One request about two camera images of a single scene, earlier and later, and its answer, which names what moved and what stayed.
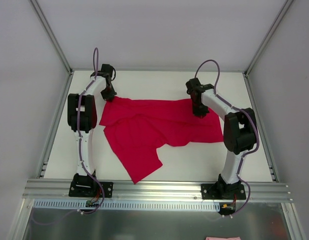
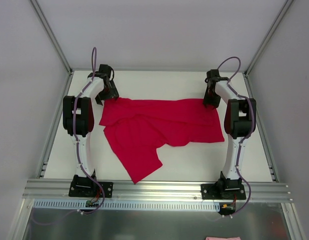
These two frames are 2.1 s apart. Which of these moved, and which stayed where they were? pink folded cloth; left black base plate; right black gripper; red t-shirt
Moved: right black gripper
Stayed: left black base plate; red t-shirt; pink folded cloth
